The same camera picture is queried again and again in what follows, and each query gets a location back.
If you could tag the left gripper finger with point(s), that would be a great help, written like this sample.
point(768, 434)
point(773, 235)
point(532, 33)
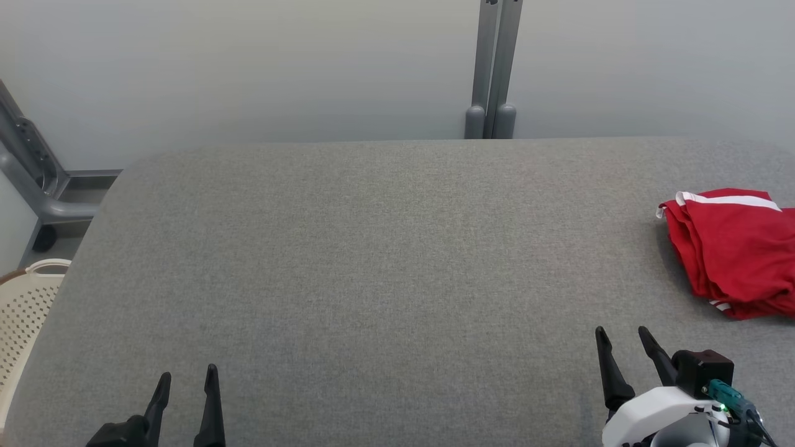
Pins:
point(158, 410)
point(211, 416)

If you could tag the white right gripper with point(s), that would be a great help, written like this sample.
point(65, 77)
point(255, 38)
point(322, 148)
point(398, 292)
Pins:
point(646, 413)

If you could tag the red shorts with white trim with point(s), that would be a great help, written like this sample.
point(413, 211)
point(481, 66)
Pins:
point(733, 248)

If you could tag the cream perforated laundry basket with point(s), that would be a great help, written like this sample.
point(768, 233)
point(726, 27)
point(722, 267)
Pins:
point(22, 323)

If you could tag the black caster wheel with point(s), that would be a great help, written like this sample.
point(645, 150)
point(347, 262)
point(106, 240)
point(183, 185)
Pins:
point(43, 239)

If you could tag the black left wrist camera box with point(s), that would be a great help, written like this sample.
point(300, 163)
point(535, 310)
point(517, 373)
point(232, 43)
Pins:
point(118, 434)

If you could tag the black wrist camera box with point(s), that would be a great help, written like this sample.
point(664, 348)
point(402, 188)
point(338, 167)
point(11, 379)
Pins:
point(702, 369)
point(118, 434)

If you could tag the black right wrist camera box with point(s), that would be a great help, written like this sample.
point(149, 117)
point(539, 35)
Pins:
point(702, 369)

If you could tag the teal right camera connector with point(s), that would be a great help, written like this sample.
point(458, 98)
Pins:
point(726, 394)

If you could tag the grey metal frame leg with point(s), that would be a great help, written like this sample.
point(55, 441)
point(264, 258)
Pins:
point(25, 180)

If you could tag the grey metal double post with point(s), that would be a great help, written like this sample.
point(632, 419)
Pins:
point(494, 62)

